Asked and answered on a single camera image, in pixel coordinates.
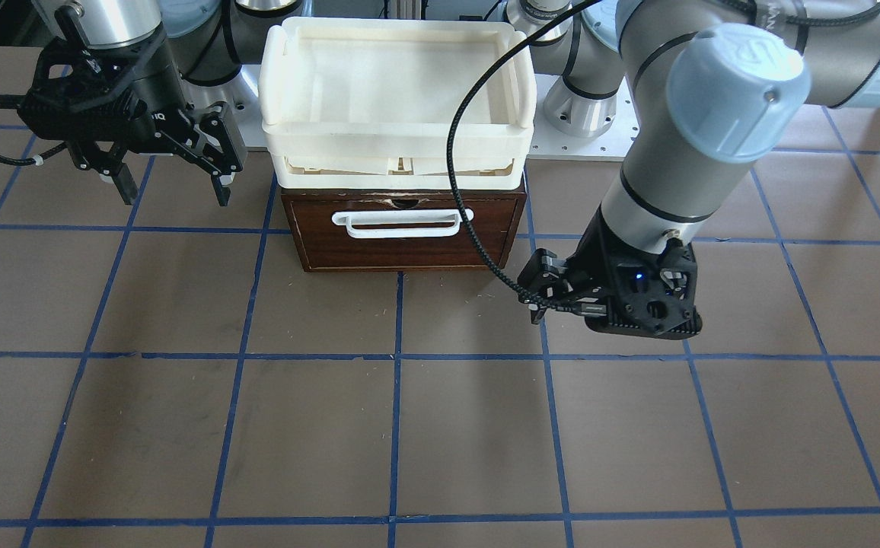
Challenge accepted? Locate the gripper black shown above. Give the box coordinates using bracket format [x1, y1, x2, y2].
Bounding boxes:
[17, 27, 247, 207]
[566, 209, 703, 340]

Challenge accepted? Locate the white plastic tray bin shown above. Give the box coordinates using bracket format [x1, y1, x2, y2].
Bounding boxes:
[258, 17, 524, 192]

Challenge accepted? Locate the dark brown wooden cabinet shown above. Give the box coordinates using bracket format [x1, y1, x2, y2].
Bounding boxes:
[280, 174, 528, 273]

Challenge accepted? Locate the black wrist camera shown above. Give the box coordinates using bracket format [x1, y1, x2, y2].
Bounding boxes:
[517, 247, 583, 315]

